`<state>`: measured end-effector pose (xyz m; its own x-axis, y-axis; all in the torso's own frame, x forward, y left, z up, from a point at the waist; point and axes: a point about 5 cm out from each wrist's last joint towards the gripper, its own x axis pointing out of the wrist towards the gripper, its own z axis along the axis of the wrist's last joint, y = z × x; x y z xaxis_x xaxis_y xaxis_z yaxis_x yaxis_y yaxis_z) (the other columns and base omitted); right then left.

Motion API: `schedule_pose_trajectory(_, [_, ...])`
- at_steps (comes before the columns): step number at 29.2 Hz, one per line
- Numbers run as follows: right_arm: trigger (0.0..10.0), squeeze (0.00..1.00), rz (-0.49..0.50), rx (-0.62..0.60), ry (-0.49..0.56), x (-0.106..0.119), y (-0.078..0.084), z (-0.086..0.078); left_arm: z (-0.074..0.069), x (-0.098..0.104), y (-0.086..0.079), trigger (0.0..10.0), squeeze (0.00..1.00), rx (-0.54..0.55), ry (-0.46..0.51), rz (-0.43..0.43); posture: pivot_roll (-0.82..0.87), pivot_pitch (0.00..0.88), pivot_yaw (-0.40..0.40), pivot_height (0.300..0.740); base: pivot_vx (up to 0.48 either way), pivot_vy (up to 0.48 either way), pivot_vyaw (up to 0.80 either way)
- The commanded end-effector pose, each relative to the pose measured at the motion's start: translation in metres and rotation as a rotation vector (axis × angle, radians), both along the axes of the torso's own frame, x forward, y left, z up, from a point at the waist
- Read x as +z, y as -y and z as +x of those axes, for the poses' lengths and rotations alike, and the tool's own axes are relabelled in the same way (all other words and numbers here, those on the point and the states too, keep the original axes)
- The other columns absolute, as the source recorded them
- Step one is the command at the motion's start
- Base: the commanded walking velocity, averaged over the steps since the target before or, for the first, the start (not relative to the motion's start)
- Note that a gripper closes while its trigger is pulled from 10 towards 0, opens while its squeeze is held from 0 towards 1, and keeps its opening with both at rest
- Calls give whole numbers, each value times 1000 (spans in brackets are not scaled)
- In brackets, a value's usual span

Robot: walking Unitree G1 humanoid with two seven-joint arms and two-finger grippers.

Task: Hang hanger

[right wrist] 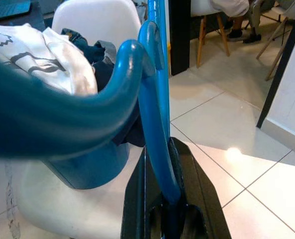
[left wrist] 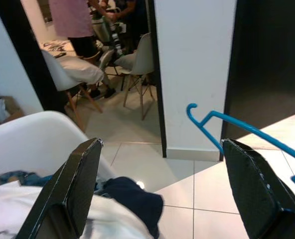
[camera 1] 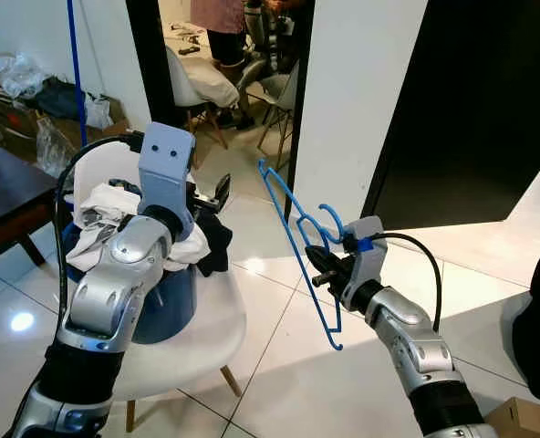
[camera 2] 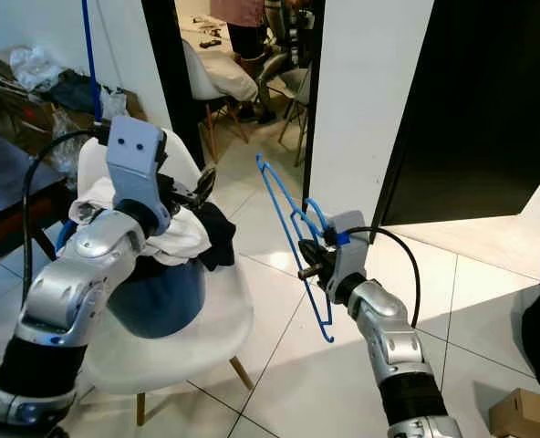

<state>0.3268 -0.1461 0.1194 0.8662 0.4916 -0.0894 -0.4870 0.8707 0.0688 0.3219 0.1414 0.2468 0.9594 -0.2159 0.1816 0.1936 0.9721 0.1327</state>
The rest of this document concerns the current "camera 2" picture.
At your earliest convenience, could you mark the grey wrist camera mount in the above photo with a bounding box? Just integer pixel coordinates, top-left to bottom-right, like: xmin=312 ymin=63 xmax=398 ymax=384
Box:
xmin=104 ymin=116 xmax=171 ymax=215
xmin=325 ymin=210 xmax=369 ymax=307

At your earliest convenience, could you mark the blue broom handle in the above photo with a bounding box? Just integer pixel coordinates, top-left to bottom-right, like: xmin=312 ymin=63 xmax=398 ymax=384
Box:
xmin=83 ymin=0 xmax=102 ymax=124

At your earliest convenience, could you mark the blue plastic bucket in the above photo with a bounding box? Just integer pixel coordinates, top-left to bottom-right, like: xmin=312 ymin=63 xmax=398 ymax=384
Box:
xmin=56 ymin=219 xmax=207 ymax=340

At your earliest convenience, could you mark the blue cloth pile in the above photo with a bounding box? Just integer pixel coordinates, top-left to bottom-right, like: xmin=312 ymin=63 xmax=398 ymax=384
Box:
xmin=49 ymin=71 xmax=105 ymax=112

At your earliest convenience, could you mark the person in pink top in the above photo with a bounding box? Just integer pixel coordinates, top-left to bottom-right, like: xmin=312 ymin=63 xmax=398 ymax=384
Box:
xmin=209 ymin=0 xmax=266 ymax=72

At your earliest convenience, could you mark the black door frame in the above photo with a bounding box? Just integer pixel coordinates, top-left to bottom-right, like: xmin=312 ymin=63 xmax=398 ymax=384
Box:
xmin=142 ymin=0 xmax=327 ymax=183

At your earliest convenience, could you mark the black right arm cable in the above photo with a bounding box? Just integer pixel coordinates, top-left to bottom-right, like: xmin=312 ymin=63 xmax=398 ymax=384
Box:
xmin=348 ymin=226 xmax=421 ymax=328

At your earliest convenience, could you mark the clear plastic bag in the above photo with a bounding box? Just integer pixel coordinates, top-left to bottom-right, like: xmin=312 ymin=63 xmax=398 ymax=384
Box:
xmin=51 ymin=108 xmax=86 ymax=174
xmin=10 ymin=46 xmax=66 ymax=90

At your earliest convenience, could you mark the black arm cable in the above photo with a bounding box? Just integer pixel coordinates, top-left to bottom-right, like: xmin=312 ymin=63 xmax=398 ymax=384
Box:
xmin=348 ymin=226 xmax=421 ymax=328
xmin=22 ymin=130 xmax=116 ymax=311

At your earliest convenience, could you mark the white printed t-shirt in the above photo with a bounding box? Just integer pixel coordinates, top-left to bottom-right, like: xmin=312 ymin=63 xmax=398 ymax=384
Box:
xmin=67 ymin=175 xmax=212 ymax=267

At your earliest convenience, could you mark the black door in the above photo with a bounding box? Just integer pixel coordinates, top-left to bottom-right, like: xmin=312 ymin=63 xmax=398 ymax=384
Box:
xmin=375 ymin=0 xmax=540 ymax=227

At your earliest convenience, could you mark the blue plastic hanger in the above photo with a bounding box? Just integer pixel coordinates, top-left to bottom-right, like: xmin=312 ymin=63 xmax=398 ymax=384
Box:
xmin=256 ymin=153 xmax=337 ymax=344

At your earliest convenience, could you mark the grey shell chair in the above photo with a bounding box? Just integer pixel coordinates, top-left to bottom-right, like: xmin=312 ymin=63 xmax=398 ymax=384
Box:
xmin=275 ymin=64 xmax=317 ymax=165

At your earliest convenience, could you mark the silver humanoid robot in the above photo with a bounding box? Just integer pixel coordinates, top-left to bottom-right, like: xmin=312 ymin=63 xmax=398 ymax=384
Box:
xmin=256 ymin=0 xmax=312 ymax=92

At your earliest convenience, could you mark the large cardboard box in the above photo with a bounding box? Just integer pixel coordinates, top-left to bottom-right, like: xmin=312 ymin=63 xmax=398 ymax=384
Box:
xmin=0 ymin=50 xmax=152 ymax=156

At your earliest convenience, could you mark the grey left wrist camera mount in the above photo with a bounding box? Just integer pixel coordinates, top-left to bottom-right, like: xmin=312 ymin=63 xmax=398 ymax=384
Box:
xmin=104 ymin=116 xmax=171 ymax=215

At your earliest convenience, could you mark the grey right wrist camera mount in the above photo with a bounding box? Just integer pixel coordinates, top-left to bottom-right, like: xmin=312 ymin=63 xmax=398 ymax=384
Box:
xmin=325 ymin=210 xmax=369 ymax=307

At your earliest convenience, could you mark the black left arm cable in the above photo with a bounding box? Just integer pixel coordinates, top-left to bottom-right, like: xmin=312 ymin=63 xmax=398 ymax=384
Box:
xmin=22 ymin=130 xmax=116 ymax=311

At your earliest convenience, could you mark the plain black garment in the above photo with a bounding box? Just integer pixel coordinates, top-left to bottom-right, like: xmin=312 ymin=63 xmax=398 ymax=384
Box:
xmin=197 ymin=203 xmax=239 ymax=272

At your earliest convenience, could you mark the white plastic chair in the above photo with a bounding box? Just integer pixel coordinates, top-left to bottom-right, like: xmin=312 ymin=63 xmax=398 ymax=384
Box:
xmin=74 ymin=137 xmax=257 ymax=425

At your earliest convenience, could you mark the white plastic bag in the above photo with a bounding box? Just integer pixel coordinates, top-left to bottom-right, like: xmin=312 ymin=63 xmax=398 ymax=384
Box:
xmin=101 ymin=87 xmax=130 ymax=120

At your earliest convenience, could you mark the white chair with cushion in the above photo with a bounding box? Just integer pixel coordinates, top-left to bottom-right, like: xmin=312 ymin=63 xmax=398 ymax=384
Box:
xmin=181 ymin=38 xmax=262 ymax=138

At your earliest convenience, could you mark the small brown cardboard box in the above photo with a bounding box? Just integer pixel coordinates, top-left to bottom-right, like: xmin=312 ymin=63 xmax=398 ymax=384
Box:
xmin=489 ymin=388 xmax=540 ymax=438

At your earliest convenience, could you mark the dark brown table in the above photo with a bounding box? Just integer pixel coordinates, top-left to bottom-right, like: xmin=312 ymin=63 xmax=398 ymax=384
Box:
xmin=0 ymin=128 xmax=70 ymax=243

